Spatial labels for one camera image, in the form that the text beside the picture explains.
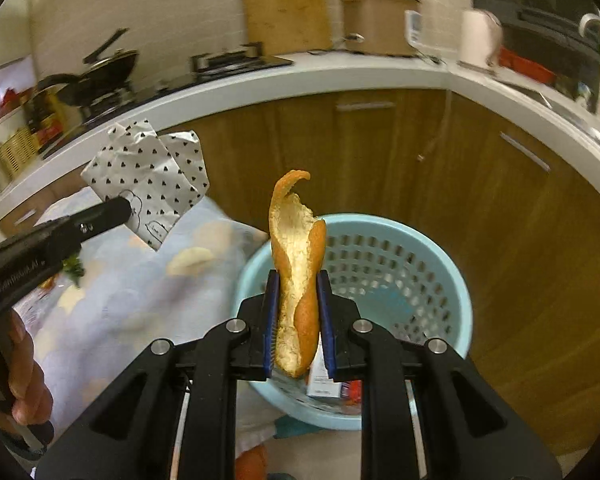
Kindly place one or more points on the steel sink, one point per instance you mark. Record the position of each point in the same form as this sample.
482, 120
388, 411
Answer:
535, 95

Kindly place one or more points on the heart-print white paper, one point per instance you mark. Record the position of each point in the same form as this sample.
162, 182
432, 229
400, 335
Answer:
145, 175

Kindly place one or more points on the dark sauce bottle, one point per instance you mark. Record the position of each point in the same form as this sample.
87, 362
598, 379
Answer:
45, 120

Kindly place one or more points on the white milk carton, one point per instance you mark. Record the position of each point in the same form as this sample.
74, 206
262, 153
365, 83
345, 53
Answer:
322, 385

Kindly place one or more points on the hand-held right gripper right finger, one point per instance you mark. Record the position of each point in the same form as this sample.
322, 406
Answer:
325, 320

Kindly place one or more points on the red container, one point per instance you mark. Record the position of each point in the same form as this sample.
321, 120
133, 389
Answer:
525, 65

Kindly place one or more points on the person's left hand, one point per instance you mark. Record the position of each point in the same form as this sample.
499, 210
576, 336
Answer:
25, 375

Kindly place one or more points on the brown rice cooker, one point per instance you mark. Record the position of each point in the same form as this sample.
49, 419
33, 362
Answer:
375, 25

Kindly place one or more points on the steel kitchen faucet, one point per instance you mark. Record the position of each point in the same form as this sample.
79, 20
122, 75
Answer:
592, 20

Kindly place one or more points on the black glass gas stove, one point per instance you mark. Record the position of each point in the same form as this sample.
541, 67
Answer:
220, 70

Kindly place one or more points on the fan-patterned grey cloth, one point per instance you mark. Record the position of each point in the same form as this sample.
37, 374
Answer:
130, 310

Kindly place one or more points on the black wok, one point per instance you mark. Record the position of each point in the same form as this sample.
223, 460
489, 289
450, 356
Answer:
100, 80

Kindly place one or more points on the light blue perforated plastic basket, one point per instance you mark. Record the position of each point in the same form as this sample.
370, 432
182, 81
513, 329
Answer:
370, 223

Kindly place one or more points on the green vegetable scrap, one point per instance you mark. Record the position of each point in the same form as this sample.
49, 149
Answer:
74, 270

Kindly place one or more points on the yellow slotted basket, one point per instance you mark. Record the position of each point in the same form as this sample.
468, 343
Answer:
17, 152

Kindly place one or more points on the white electric kettle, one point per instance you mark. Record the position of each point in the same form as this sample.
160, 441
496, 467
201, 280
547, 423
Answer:
477, 40

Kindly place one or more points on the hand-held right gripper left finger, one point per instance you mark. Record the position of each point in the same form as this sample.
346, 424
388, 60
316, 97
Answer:
270, 320

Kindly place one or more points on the bamboo cutting board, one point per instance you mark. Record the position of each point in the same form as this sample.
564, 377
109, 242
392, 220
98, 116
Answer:
285, 5

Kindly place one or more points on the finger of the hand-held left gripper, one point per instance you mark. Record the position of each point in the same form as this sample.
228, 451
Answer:
100, 217

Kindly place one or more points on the orange peel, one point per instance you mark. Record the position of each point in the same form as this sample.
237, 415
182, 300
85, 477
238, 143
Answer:
295, 270

